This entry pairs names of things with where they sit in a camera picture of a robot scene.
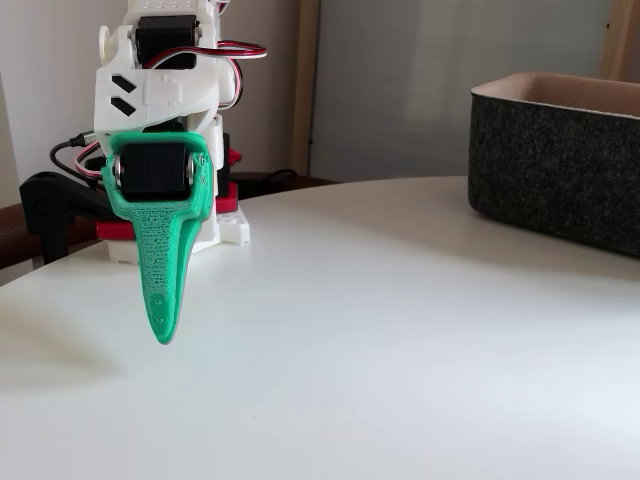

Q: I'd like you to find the dark grey felt basket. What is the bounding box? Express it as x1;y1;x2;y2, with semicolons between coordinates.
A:
467;71;640;260

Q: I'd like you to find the black and red clamp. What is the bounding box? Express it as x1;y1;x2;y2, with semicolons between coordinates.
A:
213;130;243;215
18;170;137;266

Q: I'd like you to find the black usb cable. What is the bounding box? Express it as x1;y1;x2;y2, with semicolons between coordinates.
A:
47;129;107;190

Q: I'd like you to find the black power cable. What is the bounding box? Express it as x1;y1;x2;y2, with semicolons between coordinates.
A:
234;168;300;187

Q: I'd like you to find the beige door frame post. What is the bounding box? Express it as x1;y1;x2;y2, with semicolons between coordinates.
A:
291;0;321;177

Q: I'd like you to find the pale wooden post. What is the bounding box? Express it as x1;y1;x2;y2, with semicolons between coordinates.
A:
598;0;640;84

